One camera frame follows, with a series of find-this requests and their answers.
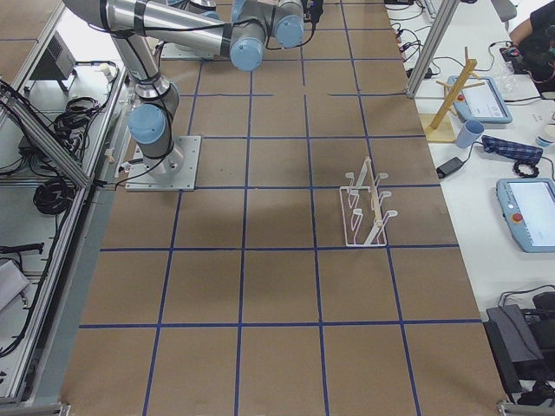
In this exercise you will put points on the blue teach pendant near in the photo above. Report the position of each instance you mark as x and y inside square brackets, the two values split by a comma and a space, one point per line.
[528, 208]

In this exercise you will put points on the blue cup on desk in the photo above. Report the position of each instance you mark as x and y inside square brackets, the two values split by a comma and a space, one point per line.
[470, 132]

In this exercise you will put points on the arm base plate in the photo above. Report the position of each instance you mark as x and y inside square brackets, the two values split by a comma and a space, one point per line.
[176, 172]

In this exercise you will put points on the blue teach pendant far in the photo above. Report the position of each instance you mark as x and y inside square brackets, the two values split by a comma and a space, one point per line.
[483, 103]

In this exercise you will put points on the blue plaid cloth pouch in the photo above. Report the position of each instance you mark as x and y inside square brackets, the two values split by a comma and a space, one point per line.
[521, 153]

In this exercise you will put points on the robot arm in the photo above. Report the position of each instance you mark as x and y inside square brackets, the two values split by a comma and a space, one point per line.
[242, 40]

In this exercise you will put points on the blue teach pendant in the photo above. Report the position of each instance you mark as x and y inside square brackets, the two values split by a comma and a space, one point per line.
[483, 103]
[528, 208]

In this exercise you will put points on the black power adapter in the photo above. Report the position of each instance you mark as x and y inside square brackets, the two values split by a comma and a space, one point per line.
[449, 167]

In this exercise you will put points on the wooden mug tree stand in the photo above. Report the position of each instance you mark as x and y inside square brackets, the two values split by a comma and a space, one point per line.
[435, 128]

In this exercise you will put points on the white wire cup rack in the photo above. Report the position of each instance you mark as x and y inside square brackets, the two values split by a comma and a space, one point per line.
[364, 219]

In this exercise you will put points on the aluminium frame post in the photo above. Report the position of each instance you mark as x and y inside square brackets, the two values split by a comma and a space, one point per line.
[439, 27]

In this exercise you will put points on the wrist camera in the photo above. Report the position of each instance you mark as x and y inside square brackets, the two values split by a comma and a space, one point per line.
[313, 10]

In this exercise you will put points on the white paper cup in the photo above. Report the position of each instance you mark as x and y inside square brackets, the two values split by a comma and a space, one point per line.
[546, 136]

